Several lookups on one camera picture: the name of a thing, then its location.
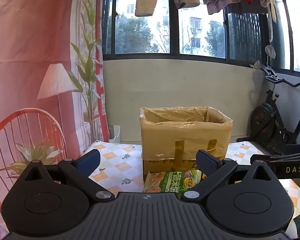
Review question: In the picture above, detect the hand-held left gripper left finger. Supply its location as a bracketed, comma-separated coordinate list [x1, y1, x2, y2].
[24, 149, 115, 203]

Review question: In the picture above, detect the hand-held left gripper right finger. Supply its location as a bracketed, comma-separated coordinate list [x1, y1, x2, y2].
[180, 149, 278, 202]

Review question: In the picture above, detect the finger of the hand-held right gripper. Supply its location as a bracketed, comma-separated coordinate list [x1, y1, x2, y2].
[284, 144, 300, 155]
[250, 152, 300, 165]

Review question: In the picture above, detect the plastic-lined cardboard box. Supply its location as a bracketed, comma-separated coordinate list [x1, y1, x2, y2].
[139, 106, 233, 180]

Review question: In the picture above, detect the green snack packet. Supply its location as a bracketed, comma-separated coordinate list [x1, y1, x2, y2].
[143, 169, 207, 193]

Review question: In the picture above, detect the checkered floral tablecloth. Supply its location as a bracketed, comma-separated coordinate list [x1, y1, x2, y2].
[84, 140, 300, 230]

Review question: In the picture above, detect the white plastic container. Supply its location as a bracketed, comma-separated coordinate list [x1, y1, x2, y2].
[109, 125, 121, 143]

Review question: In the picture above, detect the black exercise bike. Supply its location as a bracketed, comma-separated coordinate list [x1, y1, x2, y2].
[237, 64, 300, 156]

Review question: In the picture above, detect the white hanging pouch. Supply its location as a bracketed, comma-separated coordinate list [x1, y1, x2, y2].
[265, 45, 276, 60]

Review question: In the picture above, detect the pink printed backdrop cloth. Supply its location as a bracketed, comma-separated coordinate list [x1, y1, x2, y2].
[0, 0, 110, 205]

